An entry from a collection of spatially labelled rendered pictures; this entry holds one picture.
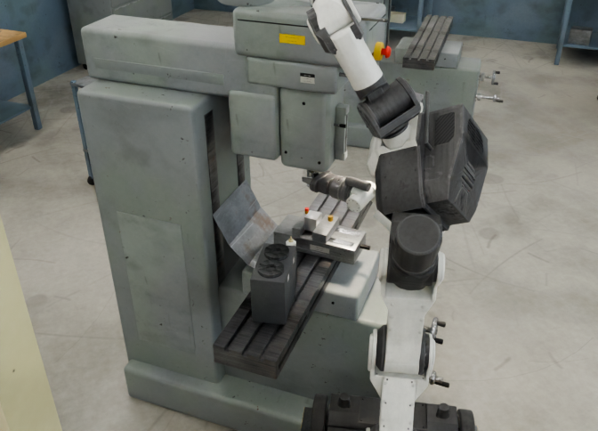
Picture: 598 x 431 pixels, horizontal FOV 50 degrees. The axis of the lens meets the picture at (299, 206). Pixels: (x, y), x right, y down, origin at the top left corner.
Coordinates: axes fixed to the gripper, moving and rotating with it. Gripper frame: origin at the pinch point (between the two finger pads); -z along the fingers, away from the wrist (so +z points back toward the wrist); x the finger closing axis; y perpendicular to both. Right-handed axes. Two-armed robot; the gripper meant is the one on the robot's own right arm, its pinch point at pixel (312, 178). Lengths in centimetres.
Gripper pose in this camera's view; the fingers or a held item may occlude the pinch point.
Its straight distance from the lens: 248.8
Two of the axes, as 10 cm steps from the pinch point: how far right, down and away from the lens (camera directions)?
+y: 0.1, 8.6, 5.1
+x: -6.2, 4.0, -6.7
